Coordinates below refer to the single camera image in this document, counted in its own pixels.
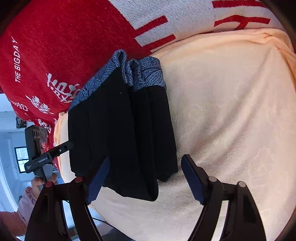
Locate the black pants with blue waistband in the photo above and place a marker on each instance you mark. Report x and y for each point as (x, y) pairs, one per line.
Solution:
(120, 126)

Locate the person's pink sleeved forearm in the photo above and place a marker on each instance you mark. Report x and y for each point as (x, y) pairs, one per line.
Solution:
(16, 222)

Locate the person's left hand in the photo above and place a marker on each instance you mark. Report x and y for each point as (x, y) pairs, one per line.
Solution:
(36, 183)

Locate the red blanket with white characters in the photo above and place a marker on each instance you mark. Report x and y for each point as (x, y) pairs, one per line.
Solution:
(50, 49)

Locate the cream towel sofa cover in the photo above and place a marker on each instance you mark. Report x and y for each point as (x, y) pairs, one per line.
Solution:
(232, 103)

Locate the framed wall picture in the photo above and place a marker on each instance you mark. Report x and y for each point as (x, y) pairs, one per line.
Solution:
(20, 123)

